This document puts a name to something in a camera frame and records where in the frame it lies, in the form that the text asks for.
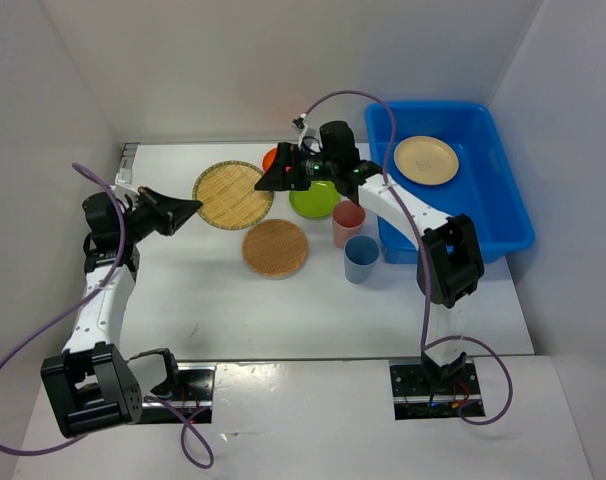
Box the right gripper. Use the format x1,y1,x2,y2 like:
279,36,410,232
254,142,337,192

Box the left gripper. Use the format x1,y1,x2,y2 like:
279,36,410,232
120,186,202,243

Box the orange plate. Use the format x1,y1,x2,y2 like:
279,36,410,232
262,147,277,172

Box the green plate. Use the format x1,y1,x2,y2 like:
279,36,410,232
289,181,341,219

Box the light woven bamboo tray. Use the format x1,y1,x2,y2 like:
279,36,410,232
192,161,274,231

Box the brown woven bamboo tray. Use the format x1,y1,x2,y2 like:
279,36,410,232
242,219,309,279

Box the pink cup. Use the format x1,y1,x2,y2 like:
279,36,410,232
332,200,366,248

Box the beige plate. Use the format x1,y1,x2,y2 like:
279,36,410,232
394,136,459,186

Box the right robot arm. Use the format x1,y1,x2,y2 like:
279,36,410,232
254,118,484,395

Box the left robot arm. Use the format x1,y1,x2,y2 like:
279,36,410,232
41,187,202,439

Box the blue plastic bin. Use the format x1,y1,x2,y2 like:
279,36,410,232
365,101,535,263

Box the blue cup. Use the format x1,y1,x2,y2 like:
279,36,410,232
344,235,380,284

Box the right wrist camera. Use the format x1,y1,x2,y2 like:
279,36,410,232
292,113,317,147

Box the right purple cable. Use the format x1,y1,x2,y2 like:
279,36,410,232
302,90,515,426

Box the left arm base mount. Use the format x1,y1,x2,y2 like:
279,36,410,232
139,362,216,424

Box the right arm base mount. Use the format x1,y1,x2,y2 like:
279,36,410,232
389,358,485,421

